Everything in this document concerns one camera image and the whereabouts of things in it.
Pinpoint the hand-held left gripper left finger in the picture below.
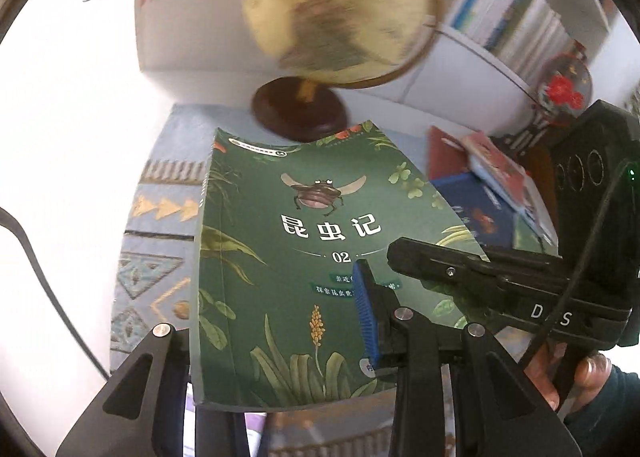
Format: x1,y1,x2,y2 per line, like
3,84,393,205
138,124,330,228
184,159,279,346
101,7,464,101
55,323,251,457

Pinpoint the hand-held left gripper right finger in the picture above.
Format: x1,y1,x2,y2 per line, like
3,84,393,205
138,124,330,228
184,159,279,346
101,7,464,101
352,259,583,457

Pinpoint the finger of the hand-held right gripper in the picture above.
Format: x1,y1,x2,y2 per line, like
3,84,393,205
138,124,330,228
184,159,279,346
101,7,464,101
387,237,572,310

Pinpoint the dark blue book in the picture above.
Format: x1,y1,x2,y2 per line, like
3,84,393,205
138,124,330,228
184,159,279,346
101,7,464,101
431,172,518,250

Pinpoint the green insect cover book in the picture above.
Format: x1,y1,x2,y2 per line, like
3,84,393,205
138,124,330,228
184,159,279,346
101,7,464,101
189,120,491,412

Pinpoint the person's right forearm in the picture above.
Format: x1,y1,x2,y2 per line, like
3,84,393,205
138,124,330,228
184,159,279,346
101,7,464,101
562,363,640,457

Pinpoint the row of shelved books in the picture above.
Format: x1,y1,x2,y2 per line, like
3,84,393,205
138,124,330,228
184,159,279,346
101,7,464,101
444,0,572,84

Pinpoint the person's right hand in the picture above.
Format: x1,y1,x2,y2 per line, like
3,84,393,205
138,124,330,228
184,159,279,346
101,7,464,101
520,343,612,422

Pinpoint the light blue book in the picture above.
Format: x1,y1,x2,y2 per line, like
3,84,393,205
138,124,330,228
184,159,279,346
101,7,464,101
470,157,560,244

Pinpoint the blue patterned table mat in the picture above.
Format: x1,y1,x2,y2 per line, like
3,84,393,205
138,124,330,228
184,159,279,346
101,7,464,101
109,103,562,457

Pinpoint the red illustrated cover book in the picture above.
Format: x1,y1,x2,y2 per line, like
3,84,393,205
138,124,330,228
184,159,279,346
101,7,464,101
461,131,547,218

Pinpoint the dark red book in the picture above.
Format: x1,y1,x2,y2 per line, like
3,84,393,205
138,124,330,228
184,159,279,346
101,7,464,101
427,126,476,182

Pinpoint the round red flower fan ornament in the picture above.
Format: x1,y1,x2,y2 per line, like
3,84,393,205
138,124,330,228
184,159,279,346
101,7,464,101
507,41,595,154

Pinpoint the globe on wooden base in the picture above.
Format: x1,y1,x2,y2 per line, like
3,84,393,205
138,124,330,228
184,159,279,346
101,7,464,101
241,0,447,144

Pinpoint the white bookshelf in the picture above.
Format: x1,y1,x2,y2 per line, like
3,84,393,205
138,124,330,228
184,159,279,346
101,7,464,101
134,0,617,118

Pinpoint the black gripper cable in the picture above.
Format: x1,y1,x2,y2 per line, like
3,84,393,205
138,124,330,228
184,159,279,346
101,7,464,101
517,164,631,370

